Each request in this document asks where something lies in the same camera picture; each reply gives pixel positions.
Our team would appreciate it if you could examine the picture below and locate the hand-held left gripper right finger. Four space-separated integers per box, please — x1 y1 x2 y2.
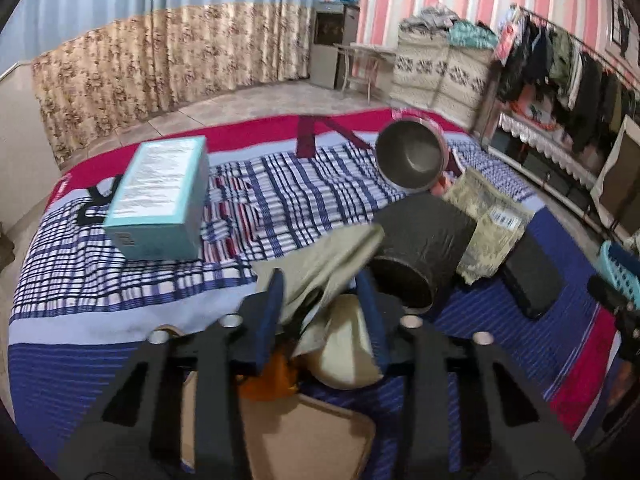
355 267 587 480

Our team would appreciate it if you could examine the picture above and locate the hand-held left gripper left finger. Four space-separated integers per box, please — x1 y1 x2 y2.
57 267 301 480

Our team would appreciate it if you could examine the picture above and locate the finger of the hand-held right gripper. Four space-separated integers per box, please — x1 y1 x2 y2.
587 274 640 313

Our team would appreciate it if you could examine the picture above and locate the light blue plastic basket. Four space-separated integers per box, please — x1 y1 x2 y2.
597 240 640 311

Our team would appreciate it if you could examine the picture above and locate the orange tangerine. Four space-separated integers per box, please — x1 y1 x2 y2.
240 355 301 402

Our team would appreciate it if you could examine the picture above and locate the olive bag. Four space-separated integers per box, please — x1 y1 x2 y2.
252 225 386 321

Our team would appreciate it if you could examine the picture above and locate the black cylindrical container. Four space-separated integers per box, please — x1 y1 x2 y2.
370 192 478 316

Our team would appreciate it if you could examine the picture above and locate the black flat case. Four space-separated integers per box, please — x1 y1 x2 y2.
500 232 563 321

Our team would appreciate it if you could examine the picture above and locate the brown white-edged furniture cover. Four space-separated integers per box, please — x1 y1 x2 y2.
590 115 640 241

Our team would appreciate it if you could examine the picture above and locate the brown cardboard tray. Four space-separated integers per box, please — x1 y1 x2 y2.
180 375 377 480

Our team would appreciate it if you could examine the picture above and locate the grey-green mailer bag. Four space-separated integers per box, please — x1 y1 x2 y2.
442 167 536 286

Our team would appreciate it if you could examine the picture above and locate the low stand with lace cloth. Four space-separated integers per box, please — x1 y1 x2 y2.
482 105 608 231

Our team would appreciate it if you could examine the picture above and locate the pink metal pot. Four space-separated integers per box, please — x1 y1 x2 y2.
375 115 451 196

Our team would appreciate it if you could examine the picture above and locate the teal cardboard box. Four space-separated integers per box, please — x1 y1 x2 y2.
102 135 211 261

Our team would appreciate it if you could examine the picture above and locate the row of hanging clothes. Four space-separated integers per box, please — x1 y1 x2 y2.
492 7 640 156

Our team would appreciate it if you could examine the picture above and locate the cloth-covered cabinet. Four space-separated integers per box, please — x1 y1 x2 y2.
390 30 501 133

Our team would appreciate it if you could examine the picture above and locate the small white stool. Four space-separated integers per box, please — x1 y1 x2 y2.
334 42 396 106

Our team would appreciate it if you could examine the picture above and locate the pink hanging bag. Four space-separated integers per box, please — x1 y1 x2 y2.
495 7 521 66

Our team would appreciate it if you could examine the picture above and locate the grey water dispenser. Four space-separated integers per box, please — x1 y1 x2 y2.
309 1 361 91

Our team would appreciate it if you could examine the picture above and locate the blue floral curtain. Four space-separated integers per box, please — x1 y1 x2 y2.
0 0 331 171

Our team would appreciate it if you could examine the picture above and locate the white cabinet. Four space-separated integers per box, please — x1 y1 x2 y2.
0 60 61 241

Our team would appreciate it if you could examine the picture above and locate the pile of folded clothes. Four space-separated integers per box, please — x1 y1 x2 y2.
402 5 501 51

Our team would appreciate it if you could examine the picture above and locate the black strap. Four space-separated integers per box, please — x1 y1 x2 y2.
77 185 126 226

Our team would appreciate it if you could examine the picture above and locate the framed wall poster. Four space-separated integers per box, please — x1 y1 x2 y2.
607 0 640 68

